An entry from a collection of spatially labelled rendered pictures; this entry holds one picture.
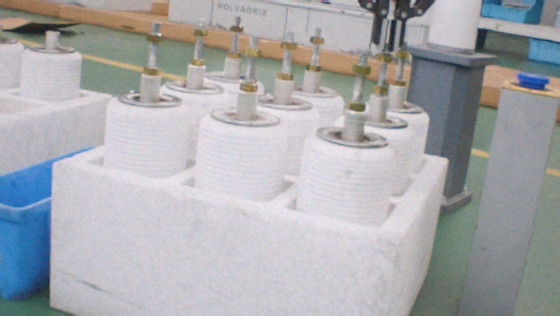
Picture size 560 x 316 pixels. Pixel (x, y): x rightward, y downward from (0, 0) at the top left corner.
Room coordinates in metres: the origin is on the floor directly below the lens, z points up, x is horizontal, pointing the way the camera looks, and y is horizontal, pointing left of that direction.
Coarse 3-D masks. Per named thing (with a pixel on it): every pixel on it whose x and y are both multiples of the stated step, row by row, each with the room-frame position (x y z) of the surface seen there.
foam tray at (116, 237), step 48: (96, 192) 0.74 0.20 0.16; (144, 192) 0.72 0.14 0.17; (192, 192) 0.72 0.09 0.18; (288, 192) 0.76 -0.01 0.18; (432, 192) 0.86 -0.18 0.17; (96, 240) 0.74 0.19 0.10; (144, 240) 0.72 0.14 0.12; (192, 240) 0.71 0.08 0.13; (240, 240) 0.69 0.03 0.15; (288, 240) 0.68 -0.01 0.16; (336, 240) 0.66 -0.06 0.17; (384, 240) 0.65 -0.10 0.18; (432, 240) 0.99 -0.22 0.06; (96, 288) 0.74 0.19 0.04; (144, 288) 0.72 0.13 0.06; (192, 288) 0.70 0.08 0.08; (240, 288) 0.69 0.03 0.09; (288, 288) 0.67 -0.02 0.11; (336, 288) 0.66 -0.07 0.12; (384, 288) 0.65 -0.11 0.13
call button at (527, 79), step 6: (522, 72) 0.87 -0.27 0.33; (528, 72) 0.88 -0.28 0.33; (516, 78) 0.87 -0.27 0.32; (522, 78) 0.86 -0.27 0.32; (528, 78) 0.86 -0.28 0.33; (534, 78) 0.85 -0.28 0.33; (540, 78) 0.85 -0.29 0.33; (546, 78) 0.86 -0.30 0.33; (522, 84) 0.86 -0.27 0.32; (528, 84) 0.86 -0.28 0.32; (534, 84) 0.86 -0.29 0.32; (540, 84) 0.85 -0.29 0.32; (546, 84) 0.86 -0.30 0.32
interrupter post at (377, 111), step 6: (372, 96) 0.85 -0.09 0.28; (384, 96) 0.86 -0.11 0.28; (372, 102) 0.85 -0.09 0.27; (378, 102) 0.84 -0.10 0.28; (384, 102) 0.84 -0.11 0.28; (372, 108) 0.84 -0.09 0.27; (378, 108) 0.84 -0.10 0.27; (384, 108) 0.84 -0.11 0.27; (372, 114) 0.84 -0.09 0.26; (378, 114) 0.84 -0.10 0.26; (384, 114) 0.84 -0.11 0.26; (372, 120) 0.84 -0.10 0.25; (378, 120) 0.84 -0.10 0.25; (384, 120) 0.85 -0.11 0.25
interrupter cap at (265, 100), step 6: (264, 96) 0.91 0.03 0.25; (270, 96) 0.91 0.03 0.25; (258, 102) 0.86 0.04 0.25; (264, 102) 0.87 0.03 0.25; (270, 102) 0.89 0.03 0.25; (294, 102) 0.90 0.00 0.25; (300, 102) 0.90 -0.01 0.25; (306, 102) 0.90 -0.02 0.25; (270, 108) 0.85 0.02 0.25; (276, 108) 0.85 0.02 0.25; (282, 108) 0.85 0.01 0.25; (288, 108) 0.85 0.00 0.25; (294, 108) 0.85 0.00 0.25; (300, 108) 0.86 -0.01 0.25; (306, 108) 0.86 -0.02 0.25; (312, 108) 0.88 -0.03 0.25
